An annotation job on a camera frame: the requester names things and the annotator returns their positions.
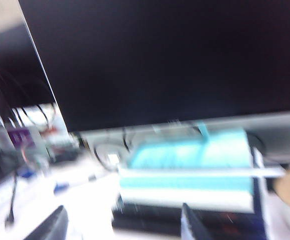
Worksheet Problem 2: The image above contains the black HDMI cable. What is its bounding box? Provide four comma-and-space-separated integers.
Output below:
4, 172, 20, 230

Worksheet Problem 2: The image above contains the white book with title text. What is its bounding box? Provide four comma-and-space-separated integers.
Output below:
117, 189, 254, 213

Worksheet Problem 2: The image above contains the teal and silver monitor stand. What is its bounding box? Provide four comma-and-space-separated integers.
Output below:
117, 121, 288, 178

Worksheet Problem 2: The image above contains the black flat monitor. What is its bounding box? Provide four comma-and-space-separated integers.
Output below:
0, 22, 58, 108

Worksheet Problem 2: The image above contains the teal book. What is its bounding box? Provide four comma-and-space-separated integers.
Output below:
119, 129, 255, 195

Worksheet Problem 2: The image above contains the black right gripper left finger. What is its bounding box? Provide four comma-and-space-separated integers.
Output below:
28, 205, 69, 240

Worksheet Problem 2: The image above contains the purple name sign panel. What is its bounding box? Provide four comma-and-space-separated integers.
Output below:
6, 126, 35, 151

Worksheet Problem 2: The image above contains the black AOC monitor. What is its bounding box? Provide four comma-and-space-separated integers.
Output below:
17, 0, 290, 133

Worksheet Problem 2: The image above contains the dark navy book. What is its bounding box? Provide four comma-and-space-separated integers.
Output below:
111, 199, 258, 226
111, 214, 258, 235

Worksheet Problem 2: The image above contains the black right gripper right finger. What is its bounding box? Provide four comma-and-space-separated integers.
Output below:
181, 202, 212, 240

